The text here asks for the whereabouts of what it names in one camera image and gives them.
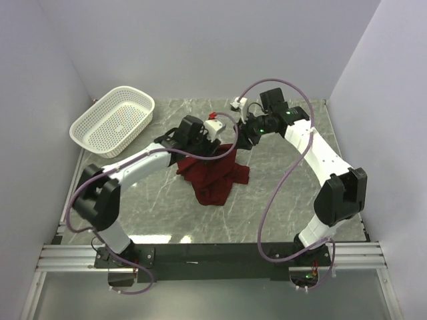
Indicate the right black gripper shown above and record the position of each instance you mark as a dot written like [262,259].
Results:
[244,133]

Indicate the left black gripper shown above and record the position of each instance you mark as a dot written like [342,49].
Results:
[211,147]

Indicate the dark red t shirt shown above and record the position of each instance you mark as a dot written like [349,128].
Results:
[212,181]

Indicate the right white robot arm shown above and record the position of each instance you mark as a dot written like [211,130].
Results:
[343,188]

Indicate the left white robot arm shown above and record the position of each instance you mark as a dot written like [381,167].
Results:
[97,198]

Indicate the white perforated plastic basket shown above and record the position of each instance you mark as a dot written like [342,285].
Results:
[113,121]

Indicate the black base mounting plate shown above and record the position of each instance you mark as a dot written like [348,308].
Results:
[219,261]

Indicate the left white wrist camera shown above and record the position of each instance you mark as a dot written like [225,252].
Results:
[214,127]

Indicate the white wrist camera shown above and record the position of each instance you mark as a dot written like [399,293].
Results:
[238,104]
[214,127]

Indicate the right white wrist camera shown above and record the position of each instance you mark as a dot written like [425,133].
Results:
[238,104]

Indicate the aluminium extrusion rail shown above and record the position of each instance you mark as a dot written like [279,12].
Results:
[81,258]

